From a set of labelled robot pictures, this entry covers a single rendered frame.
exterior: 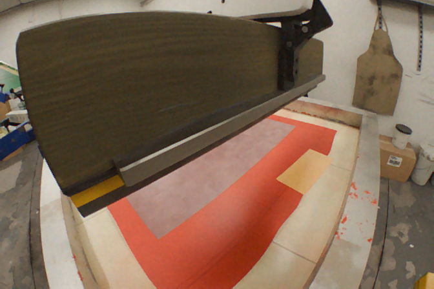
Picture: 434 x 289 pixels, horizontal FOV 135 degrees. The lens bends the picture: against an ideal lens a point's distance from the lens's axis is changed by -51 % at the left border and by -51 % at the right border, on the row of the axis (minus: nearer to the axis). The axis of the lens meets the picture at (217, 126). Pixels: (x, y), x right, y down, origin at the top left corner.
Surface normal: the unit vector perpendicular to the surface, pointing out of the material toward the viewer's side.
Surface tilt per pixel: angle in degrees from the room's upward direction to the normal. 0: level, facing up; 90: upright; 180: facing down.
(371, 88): 90
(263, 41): 90
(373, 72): 87
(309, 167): 0
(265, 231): 0
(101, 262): 0
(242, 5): 89
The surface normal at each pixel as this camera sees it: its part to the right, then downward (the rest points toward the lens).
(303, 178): -0.07, -0.90
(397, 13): -0.69, 0.35
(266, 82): 0.72, 0.25
